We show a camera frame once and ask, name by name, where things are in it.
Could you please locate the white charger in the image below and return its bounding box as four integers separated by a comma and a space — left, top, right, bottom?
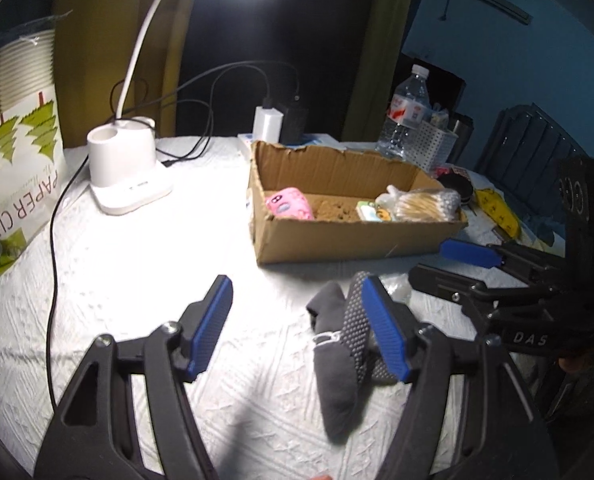
253, 105, 284, 142

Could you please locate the cotton swabs bag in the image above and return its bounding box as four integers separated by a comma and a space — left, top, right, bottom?
377, 185, 462, 223

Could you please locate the yellow tag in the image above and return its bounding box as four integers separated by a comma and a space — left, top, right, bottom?
474, 187, 520, 238

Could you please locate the black round container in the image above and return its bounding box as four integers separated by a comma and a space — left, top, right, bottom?
436, 172, 474, 206

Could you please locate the black cable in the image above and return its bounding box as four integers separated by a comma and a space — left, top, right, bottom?
48, 157, 90, 411
110, 60, 303, 166

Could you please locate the cardboard box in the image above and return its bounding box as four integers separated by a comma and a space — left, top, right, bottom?
248, 140, 468, 265

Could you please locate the clear water bottle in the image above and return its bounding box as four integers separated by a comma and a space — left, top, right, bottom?
377, 64, 433, 161

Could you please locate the pink plush toy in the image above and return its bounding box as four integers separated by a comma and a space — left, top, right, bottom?
265, 187, 315, 221

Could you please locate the black computer monitor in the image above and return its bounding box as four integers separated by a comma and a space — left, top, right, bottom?
427, 65, 465, 111

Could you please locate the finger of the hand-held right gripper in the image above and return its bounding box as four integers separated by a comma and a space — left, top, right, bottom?
439, 239, 570, 282
408, 264, 554, 322

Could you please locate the white air conditioner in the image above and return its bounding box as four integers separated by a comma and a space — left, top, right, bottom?
427, 0, 535, 26

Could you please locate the person's right hand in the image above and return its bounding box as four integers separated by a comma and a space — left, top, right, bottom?
557, 356, 588, 375

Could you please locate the yellow tissue pack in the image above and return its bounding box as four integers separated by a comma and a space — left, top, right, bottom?
355, 201, 393, 222

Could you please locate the white desk lamp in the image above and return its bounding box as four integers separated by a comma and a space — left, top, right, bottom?
87, 0, 298, 216

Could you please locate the black power adapter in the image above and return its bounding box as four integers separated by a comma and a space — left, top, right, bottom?
279, 102, 309, 145

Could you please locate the white perforated basket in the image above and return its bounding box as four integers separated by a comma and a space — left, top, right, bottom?
417, 115, 460, 173

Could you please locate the yellow curtain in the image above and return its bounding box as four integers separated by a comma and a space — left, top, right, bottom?
342, 0, 418, 143
52, 0, 203, 146

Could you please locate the paper cups pack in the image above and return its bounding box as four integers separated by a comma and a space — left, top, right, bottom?
0, 10, 68, 281

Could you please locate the grey dotted sock pair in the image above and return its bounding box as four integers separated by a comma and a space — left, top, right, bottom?
306, 272, 414, 445

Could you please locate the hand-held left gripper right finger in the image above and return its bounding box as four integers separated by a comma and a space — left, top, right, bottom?
361, 274, 560, 480

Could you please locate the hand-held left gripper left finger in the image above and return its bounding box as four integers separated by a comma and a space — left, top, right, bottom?
32, 274, 234, 480

